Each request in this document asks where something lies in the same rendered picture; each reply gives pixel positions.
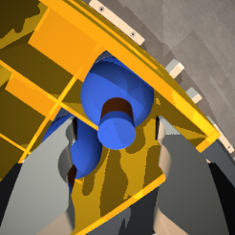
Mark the grey plastic crate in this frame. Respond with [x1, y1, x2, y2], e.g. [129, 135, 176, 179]
[84, 139, 235, 235]

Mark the blue bottle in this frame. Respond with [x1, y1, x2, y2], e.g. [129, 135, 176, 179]
[80, 50, 155, 150]
[41, 107, 103, 196]

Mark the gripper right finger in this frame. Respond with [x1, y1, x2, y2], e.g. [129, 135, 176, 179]
[153, 116, 235, 235]

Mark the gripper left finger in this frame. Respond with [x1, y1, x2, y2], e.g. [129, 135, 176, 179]
[0, 117, 77, 235]

